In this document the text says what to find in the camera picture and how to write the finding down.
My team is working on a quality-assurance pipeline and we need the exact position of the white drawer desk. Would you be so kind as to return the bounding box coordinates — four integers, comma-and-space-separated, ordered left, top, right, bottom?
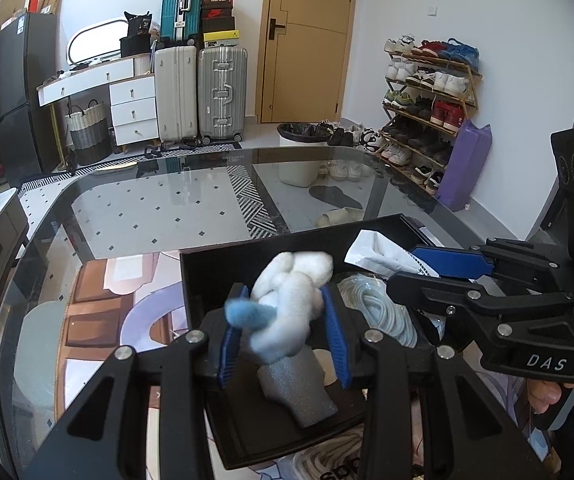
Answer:
36, 54, 159, 146

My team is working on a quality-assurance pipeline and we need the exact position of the silver white pouch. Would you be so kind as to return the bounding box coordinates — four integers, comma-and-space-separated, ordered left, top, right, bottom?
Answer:
344, 230, 440, 278

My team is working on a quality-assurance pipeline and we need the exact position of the teal suitcase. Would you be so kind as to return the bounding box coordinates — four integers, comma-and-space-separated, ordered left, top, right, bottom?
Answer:
160, 0, 202, 46

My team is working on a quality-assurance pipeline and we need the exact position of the black bag on desk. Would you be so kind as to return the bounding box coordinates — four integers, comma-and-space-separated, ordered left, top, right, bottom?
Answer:
120, 12, 152, 58

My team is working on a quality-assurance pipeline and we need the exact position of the woven laundry basket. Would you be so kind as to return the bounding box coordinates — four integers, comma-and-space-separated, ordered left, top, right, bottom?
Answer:
66, 99, 112, 166

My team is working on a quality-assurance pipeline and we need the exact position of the person's right hand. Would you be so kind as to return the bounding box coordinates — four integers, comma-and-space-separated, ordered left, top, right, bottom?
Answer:
526, 379, 562, 414

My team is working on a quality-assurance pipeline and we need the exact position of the stack of shoe boxes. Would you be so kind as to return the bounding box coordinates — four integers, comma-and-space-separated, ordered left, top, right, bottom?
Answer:
201, 0, 240, 48

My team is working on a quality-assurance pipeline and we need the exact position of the white foam piece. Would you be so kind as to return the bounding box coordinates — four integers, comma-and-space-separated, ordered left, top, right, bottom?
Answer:
258, 346, 338, 428

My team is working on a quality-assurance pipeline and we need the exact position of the white and blue plush toy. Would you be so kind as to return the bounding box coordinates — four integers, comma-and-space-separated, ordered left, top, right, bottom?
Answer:
224, 252, 334, 364

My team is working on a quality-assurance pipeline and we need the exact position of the beige slipper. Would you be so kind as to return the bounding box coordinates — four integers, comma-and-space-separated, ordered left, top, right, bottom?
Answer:
315, 207, 364, 228

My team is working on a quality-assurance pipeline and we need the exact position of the black refrigerator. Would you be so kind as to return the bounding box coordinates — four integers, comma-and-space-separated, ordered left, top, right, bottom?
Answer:
0, 12, 60, 188

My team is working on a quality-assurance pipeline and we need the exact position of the wooden door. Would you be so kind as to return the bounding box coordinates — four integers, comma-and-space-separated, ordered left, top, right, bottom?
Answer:
255, 0, 355, 124

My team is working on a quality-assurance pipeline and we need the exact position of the wooden shoe rack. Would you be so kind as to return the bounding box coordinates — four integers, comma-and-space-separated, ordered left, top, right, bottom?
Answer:
379, 35, 481, 196

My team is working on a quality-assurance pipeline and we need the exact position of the white suitcase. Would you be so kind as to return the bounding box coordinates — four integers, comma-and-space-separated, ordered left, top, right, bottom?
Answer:
153, 46, 198, 143

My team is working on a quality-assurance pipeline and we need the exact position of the black storage box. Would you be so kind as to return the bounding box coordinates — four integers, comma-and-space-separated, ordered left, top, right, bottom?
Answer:
178, 212, 474, 472

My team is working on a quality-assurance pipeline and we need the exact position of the oval mirror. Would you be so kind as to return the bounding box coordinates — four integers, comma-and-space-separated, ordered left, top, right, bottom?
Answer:
66, 18, 128, 66

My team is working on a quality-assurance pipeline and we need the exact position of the purple bag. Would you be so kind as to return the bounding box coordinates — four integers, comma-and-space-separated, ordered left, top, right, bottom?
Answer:
436, 119, 492, 211

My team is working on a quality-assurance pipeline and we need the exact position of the coiled white rope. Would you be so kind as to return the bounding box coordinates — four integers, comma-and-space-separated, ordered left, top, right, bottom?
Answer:
339, 274, 449, 348

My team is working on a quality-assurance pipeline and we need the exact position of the silver suitcase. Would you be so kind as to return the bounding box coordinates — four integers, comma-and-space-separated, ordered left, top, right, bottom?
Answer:
197, 47, 248, 144

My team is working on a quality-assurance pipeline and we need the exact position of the white trash bin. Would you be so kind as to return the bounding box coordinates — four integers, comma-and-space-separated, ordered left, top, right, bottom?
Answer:
277, 122, 334, 188

